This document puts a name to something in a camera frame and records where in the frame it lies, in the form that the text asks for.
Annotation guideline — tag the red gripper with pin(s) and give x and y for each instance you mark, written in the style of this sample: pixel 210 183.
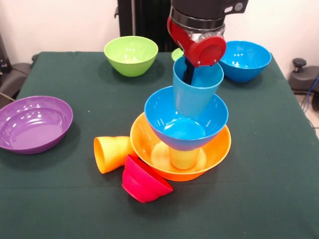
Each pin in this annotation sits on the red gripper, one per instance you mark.
pixel 199 47

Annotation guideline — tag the blue plastic cup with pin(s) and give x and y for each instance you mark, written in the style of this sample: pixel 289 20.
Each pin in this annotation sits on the blue plastic cup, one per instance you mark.
pixel 192 99

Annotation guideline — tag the blue plastic bowl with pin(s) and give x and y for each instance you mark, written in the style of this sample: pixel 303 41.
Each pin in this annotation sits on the blue plastic bowl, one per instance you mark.
pixel 159 114
pixel 246 64

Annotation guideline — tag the large yellow-orange bowl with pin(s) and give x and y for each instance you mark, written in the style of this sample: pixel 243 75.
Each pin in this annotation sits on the large yellow-orange bowl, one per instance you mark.
pixel 219 149

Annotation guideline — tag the green plastic cup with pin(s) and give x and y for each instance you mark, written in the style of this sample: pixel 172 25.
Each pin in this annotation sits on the green plastic cup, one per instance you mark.
pixel 183 159

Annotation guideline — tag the orange plastic cup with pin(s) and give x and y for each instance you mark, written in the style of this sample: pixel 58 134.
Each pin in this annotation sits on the orange plastic cup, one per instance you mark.
pixel 109 154

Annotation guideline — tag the small pink-red bowl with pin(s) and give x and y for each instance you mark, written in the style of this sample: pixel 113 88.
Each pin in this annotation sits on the small pink-red bowl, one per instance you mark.
pixel 142 181

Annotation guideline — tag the small green bowl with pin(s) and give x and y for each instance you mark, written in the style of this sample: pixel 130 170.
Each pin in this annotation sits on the small green bowl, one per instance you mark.
pixel 177 54

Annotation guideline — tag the large green bowl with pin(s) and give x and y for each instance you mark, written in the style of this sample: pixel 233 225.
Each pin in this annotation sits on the large green bowl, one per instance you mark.
pixel 130 57

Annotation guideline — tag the dark grey stand foot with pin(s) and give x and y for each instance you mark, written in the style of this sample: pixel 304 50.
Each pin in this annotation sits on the dark grey stand foot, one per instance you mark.
pixel 301 79
pixel 15 74

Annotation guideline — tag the dark green tablecloth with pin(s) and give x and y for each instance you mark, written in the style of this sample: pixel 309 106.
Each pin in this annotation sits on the dark green tablecloth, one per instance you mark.
pixel 159 219

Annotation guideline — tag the purple shallow bowl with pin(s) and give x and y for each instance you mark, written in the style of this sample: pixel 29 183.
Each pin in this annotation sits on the purple shallow bowl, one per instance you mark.
pixel 35 129

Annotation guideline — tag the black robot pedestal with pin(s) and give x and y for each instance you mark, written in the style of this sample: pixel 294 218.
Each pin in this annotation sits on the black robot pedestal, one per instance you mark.
pixel 144 25

